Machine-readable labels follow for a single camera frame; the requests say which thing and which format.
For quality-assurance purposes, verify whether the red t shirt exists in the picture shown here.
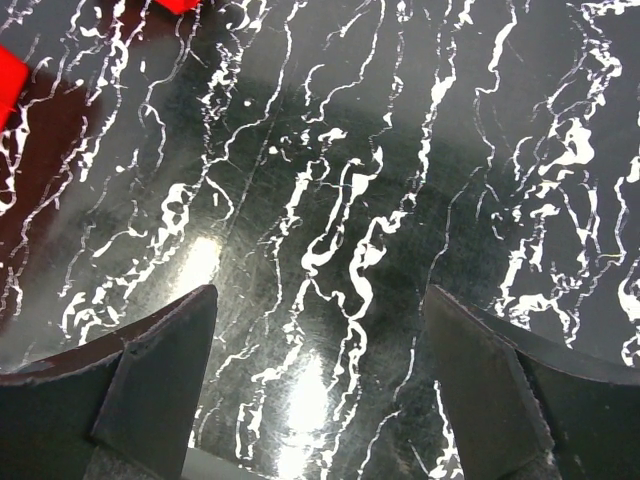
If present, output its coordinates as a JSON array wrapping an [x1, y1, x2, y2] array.
[[1, 0, 199, 129]]

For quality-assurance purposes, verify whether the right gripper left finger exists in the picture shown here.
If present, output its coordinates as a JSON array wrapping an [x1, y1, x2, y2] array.
[[1, 284, 218, 479]]

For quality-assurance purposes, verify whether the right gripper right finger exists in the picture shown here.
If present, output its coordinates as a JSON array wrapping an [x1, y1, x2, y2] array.
[[423, 285, 639, 479]]

